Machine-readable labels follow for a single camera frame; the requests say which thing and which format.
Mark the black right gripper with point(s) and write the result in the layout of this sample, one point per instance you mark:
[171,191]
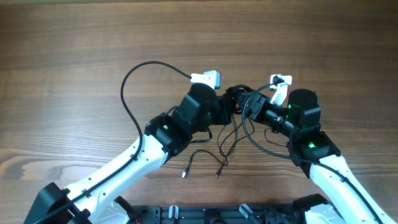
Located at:
[257,99]

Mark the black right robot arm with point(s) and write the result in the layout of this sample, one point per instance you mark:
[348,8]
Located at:
[315,153]

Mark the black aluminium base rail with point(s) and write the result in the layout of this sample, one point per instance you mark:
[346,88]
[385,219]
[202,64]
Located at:
[279,213]

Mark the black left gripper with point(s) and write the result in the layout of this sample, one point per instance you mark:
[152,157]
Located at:
[225,103]

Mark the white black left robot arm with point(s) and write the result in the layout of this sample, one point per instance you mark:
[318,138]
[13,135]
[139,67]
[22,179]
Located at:
[164,137]

